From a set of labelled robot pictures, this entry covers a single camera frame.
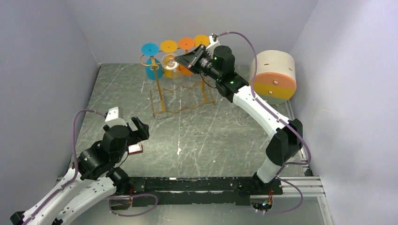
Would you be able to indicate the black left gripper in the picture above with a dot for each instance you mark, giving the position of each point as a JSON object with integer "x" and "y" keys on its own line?
{"x": 142, "y": 133}

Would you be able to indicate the small red white box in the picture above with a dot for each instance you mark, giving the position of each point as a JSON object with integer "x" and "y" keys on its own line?
{"x": 135, "y": 149}

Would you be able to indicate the blue wine glass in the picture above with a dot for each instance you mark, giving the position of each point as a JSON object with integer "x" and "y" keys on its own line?
{"x": 152, "y": 66}

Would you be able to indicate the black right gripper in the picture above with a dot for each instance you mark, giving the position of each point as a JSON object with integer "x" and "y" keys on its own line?
{"x": 191, "y": 59}

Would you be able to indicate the gold wire glass rack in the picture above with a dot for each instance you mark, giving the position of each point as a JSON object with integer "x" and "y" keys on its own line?
{"x": 207, "y": 95}

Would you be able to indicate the round beige drawer cabinet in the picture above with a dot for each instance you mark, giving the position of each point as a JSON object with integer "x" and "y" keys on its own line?
{"x": 275, "y": 79}

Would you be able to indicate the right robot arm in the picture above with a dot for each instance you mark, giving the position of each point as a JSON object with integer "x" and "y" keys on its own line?
{"x": 285, "y": 134}

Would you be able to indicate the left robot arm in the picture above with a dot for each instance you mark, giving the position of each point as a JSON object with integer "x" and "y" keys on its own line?
{"x": 93, "y": 176}

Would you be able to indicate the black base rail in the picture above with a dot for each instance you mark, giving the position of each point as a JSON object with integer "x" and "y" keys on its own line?
{"x": 200, "y": 190}

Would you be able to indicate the yellow wine glass right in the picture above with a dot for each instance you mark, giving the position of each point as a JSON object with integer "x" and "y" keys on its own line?
{"x": 202, "y": 40}

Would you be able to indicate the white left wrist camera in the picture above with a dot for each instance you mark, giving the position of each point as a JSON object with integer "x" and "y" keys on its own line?
{"x": 114, "y": 117}

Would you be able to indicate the yellow wine glass left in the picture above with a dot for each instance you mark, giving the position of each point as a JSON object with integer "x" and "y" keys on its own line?
{"x": 168, "y": 46}

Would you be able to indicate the clear wine glass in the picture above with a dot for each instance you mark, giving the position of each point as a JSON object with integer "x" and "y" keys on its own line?
{"x": 242, "y": 120}
{"x": 171, "y": 66}

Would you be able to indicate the yellow wine glass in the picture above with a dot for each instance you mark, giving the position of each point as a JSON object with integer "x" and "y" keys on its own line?
{"x": 202, "y": 40}
{"x": 168, "y": 46}

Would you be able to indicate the orange wine glass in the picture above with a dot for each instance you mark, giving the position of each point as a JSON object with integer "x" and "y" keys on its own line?
{"x": 185, "y": 44}

